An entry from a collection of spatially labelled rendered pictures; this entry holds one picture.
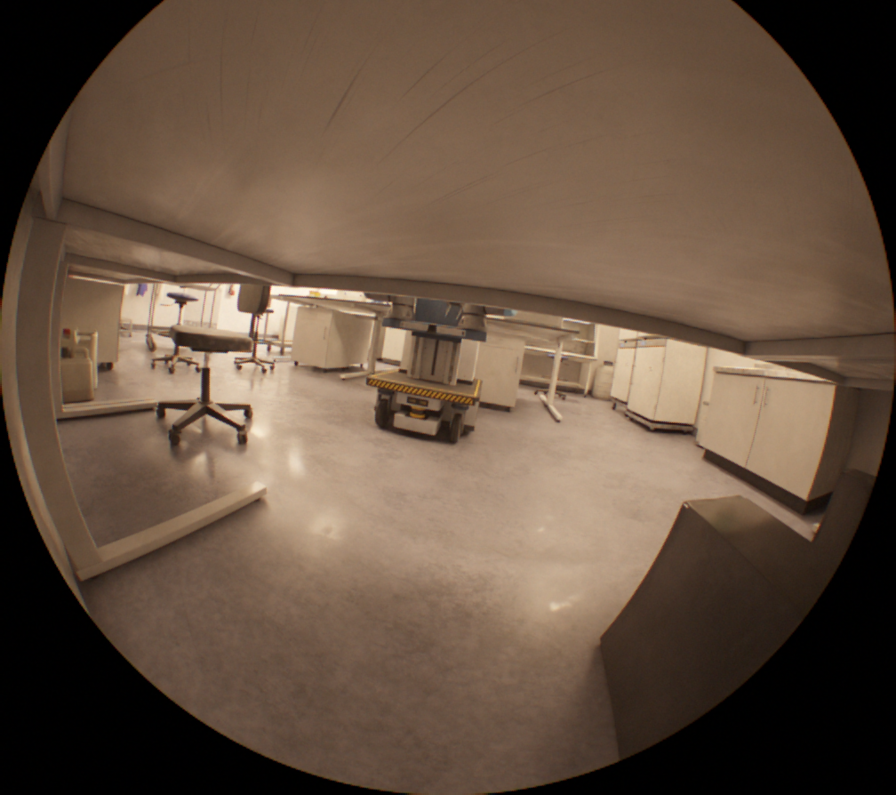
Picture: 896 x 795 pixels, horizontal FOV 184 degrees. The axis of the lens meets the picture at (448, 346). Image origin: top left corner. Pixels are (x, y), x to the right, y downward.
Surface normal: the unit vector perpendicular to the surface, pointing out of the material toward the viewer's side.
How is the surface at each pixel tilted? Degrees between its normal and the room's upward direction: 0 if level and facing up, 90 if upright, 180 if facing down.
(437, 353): 90
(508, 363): 90
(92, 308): 90
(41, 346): 90
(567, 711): 0
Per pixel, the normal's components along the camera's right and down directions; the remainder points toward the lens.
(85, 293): 0.97, 0.15
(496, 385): -0.20, -0.02
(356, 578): 0.15, -0.99
